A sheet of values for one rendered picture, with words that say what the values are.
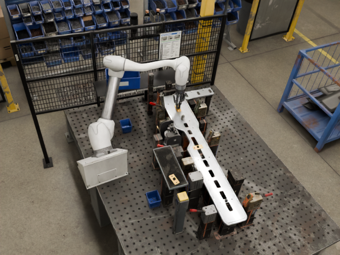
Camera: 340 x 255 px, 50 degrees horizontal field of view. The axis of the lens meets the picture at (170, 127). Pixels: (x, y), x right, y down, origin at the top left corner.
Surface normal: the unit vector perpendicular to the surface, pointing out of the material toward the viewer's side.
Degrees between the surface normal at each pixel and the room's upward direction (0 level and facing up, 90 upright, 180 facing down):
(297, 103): 0
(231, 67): 0
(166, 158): 0
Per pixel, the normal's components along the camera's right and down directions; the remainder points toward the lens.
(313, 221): 0.07, -0.69
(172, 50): 0.33, 0.69
